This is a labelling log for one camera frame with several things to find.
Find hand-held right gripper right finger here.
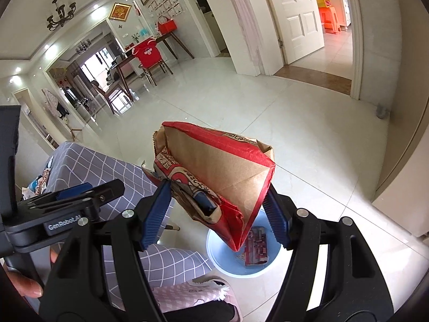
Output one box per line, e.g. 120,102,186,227
263,184,394,322

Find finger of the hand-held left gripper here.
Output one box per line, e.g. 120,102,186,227
50,183,94,202
32,179,125,222

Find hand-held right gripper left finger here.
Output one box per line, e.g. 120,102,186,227
38,179,175,322

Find light blue plastic bin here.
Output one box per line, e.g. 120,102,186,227
206,208,281,278

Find red and brown paper bag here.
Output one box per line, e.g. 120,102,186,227
142,121,276,253

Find person's left hand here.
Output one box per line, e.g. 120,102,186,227
5,248,59,298

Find grey checked tablecloth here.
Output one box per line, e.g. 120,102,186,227
25,141,215,289

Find red and white packet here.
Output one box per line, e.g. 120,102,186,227
39,168,52,193

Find red printed packet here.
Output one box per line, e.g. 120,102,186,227
242,227,269,267

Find blue crumpled wrapper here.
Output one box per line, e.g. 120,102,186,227
27,176,46,194

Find pink checked cloth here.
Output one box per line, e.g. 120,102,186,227
151,277,243,322

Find clothes stand with garments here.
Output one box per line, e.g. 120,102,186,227
42,89,69,119

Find wooden chair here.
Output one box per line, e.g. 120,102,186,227
137,57,173,86
92,80,133,115

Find dark cloth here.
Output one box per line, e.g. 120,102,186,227
157,303,242,322

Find dark wooden dining table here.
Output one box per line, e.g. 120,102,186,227
116,33,195,99

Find red shirt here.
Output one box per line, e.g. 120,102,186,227
132,38,163,68

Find black chandelier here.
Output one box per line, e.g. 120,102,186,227
46,0,77,31

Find gold and red framed picture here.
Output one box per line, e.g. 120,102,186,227
109,2,132,22

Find white low cabinet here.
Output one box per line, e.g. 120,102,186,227
204,10,222,49

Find white panel door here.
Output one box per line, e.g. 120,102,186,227
258,0,326,65

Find orange plastic stool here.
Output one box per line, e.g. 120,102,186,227
318,5,342,34

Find white dresser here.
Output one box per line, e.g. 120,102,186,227
327,0,352,29

